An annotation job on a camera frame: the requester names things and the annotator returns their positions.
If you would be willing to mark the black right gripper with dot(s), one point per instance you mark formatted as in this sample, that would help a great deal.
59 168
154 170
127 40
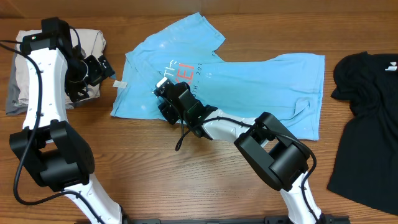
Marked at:
165 112

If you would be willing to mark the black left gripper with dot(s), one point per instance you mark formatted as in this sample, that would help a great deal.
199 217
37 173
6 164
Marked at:
99 73

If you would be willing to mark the light blue printed t-shirt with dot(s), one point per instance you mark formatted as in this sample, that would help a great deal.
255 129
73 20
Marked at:
289 86

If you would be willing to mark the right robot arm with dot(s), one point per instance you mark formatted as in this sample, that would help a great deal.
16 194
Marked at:
273 152

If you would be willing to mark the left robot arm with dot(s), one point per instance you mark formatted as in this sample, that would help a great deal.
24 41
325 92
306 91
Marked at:
48 148

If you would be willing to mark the folded beige trousers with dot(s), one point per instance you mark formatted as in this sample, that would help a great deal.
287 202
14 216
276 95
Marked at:
92 43

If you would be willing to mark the folded grey garment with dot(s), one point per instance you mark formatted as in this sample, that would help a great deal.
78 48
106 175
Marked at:
14 107

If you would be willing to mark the black t-shirt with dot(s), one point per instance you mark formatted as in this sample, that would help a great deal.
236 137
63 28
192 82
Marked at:
365 169

